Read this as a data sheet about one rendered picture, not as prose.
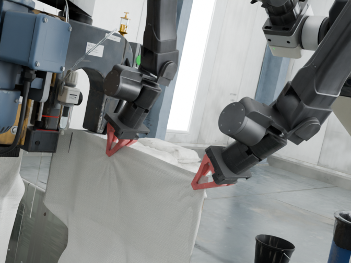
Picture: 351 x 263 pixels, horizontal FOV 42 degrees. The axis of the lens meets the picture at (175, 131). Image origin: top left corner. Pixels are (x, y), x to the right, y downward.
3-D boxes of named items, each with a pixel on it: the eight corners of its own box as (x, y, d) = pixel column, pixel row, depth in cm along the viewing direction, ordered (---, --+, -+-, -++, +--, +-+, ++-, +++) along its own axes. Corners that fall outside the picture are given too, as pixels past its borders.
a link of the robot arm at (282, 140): (295, 146, 79) (285, 121, 82) (272, 132, 74) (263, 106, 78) (264, 166, 82) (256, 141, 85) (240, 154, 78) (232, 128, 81)
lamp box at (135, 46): (142, 76, 132) (148, 46, 131) (131, 74, 128) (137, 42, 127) (125, 73, 136) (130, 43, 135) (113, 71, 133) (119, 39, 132)
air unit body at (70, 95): (75, 136, 111) (87, 73, 109) (59, 135, 107) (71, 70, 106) (65, 132, 114) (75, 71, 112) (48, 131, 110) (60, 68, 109)
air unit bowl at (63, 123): (71, 131, 110) (75, 106, 109) (60, 131, 108) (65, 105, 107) (63, 129, 112) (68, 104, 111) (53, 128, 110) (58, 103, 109)
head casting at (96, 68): (119, 135, 130) (140, 31, 127) (45, 130, 111) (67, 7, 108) (57, 114, 149) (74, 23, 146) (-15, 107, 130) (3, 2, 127)
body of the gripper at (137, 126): (101, 118, 104) (116, 91, 101) (130, 120, 112) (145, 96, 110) (117, 136, 101) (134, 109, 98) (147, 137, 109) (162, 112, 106)
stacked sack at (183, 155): (202, 165, 472) (205, 151, 470) (175, 165, 438) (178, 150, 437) (155, 149, 514) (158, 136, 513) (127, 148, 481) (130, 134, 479)
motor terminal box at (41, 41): (63, 87, 84) (74, 24, 83) (32, 84, 74) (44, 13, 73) (24, 78, 86) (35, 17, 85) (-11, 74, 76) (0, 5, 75)
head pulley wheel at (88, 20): (98, 30, 120) (100, 20, 120) (70, 21, 114) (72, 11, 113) (77, 27, 126) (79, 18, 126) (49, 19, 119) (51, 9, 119)
